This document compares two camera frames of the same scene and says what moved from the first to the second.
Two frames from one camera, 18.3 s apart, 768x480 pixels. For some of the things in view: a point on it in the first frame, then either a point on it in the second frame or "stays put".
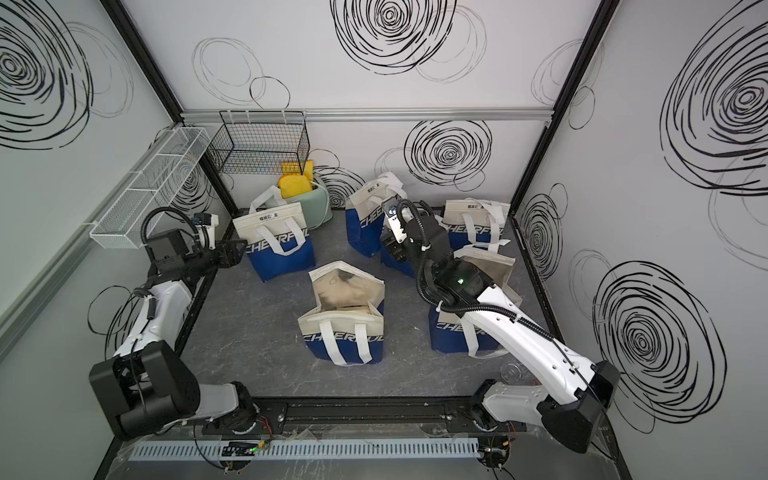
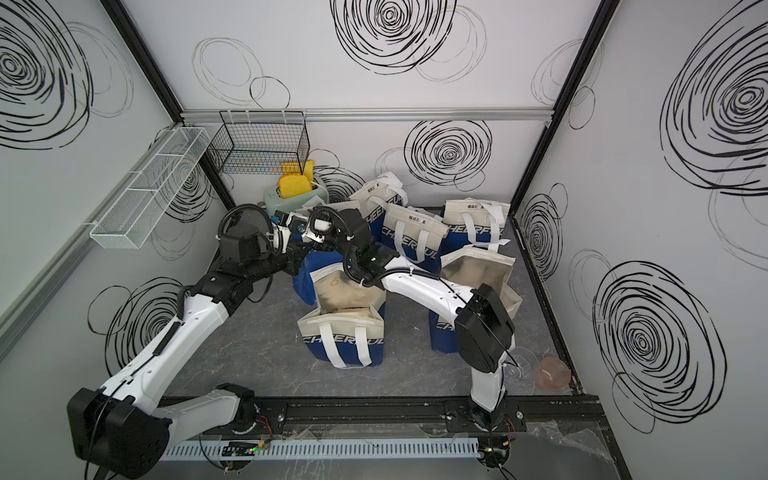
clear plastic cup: x=508 y=370 stays put
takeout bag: x=451 y=334 stays put
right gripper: x=394 y=247 -> x=324 y=246
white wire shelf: x=138 y=211 stays put
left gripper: x=226 y=252 -> x=295 y=256
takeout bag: x=347 y=328 stays put
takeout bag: x=365 y=214 stays put
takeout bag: x=276 y=236 -> x=313 y=261
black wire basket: x=262 y=142 stays put
